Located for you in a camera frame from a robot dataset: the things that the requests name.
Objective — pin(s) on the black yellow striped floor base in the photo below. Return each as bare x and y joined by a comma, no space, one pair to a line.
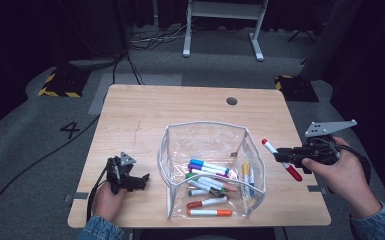
65,83
296,89

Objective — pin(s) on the grey tape piece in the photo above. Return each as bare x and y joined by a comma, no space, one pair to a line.
80,196
316,189

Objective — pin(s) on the dark round table grommet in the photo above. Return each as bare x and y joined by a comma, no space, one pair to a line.
231,101

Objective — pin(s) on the orange marker pen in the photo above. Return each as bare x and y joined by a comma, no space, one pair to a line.
210,212

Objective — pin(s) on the light blue marker pen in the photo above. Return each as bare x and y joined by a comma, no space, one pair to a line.
210,165

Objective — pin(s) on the person's right hand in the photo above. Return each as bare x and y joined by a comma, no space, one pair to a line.
346,180

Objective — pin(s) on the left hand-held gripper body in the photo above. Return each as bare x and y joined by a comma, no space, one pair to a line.
126,160

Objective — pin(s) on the dark blue marker pen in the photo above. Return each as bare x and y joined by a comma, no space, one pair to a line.
252,181

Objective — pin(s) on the purple marker pen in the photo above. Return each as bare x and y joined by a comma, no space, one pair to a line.
206,170

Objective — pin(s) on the black tripod legs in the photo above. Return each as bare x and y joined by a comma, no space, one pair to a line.
300,35

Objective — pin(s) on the brown-red marker pen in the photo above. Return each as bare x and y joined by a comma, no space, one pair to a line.
208,202

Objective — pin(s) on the grey hanging cover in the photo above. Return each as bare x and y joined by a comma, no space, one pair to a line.
333,36

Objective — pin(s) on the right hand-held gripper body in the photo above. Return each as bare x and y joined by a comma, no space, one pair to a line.
320,151

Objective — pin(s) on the red marker pen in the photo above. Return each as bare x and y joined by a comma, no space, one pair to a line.
295,174

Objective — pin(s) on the grey flat stand foot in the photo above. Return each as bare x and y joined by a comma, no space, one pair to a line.
93,63

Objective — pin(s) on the light green marker pen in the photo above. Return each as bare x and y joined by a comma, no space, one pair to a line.
210,181

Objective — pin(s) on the yellow marker pen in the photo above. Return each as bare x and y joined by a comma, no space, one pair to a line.
245,170

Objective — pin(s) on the person's left hand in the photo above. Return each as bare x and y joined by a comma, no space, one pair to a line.
106,203

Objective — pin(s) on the clear plastic bag white trim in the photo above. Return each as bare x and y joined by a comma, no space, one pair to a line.
193,143

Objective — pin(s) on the black marker pen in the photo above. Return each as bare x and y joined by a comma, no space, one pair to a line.
200,185

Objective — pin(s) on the dark green marker pen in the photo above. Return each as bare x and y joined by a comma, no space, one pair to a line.
196,192

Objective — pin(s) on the peach marker pen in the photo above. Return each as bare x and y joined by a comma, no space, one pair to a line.
231,188

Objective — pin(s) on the white metal stand frame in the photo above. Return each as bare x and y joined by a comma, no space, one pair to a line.
225,10

